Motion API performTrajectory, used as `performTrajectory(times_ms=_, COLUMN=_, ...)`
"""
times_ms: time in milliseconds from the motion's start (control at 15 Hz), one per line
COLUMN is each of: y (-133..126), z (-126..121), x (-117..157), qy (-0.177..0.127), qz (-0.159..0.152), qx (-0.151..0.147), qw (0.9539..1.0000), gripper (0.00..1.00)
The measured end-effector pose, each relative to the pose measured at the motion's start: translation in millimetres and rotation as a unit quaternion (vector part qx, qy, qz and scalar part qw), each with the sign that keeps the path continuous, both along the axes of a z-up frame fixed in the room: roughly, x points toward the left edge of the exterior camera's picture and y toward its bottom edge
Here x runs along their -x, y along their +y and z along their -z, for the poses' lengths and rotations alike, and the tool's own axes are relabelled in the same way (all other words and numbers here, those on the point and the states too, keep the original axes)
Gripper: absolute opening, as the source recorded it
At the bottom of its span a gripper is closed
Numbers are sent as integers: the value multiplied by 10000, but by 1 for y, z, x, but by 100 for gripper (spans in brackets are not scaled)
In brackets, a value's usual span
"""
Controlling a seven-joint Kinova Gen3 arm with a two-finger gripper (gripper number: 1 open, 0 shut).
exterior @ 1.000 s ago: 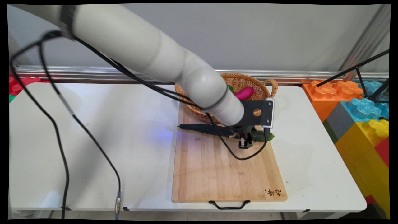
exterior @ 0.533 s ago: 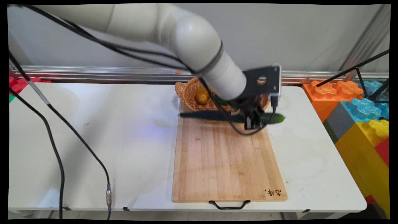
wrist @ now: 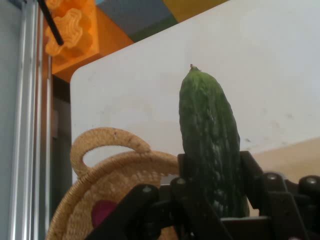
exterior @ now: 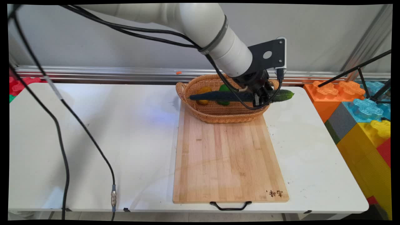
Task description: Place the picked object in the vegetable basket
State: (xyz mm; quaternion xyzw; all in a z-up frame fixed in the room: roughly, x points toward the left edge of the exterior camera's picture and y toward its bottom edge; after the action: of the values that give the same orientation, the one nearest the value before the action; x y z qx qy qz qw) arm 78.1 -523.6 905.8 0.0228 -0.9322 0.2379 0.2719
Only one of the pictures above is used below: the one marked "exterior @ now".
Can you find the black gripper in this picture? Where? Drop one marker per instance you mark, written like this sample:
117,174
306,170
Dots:
253,79

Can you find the long dark green cucumber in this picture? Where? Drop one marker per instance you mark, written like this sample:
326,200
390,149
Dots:
218,96

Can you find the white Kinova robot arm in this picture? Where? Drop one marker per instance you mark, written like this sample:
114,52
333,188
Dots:
200,25

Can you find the green bell pepper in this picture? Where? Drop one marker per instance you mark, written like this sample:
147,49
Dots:
223,89

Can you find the brown potato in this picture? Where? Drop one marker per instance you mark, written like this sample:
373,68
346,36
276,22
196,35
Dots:
204,92

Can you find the orange foam block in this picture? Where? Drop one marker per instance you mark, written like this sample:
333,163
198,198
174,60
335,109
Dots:
325,97

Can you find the grey foam block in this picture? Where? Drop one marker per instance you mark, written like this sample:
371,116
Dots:
340,123

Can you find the blue foam block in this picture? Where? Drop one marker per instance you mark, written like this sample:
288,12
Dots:
367,109

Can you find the black tripod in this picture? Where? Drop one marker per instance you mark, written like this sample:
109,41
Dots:
368,78

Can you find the red foam block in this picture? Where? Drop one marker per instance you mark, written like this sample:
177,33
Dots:
385,151

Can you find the red foam mat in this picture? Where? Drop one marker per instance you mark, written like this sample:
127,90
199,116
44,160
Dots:
23,84

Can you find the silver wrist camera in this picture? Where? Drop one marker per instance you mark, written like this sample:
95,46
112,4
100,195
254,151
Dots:
281,67

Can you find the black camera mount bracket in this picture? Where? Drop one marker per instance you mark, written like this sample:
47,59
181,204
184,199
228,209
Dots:
267,56

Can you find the aluminium diagonal post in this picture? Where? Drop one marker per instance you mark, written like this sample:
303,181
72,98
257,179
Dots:
370,37

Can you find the aluminium rail along wall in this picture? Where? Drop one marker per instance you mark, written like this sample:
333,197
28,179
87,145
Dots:
93,73

